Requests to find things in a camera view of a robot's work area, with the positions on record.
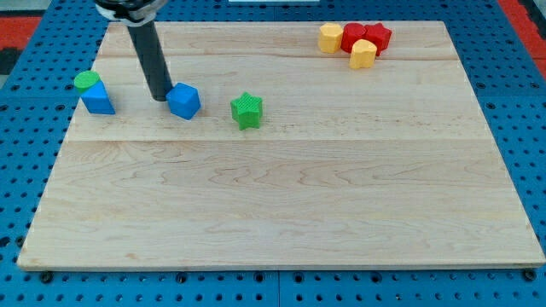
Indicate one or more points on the green star block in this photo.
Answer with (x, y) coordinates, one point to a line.
(247, 111)

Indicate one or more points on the red star block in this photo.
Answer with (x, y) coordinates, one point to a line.
(379, 35)

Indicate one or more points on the blue triangle block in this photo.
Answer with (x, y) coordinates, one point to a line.
(96, 99)

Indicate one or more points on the yellow hexagon block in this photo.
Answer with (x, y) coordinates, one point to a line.
(329, 38)

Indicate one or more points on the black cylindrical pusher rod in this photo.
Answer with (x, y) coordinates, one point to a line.
(150, 54)

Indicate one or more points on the wooden board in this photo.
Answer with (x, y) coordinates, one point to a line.
(388, 167)

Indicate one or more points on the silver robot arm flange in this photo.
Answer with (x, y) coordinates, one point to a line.
(130, 12)

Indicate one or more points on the red cylinder block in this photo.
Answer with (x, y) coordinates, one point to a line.
(352, 32)

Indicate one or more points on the blue cube block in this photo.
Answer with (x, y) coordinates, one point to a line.
(183, 101)

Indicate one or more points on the yellow heart block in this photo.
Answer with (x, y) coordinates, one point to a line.
(363, 54)

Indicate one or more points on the green cylinder block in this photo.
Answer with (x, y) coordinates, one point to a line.
(85, 80)

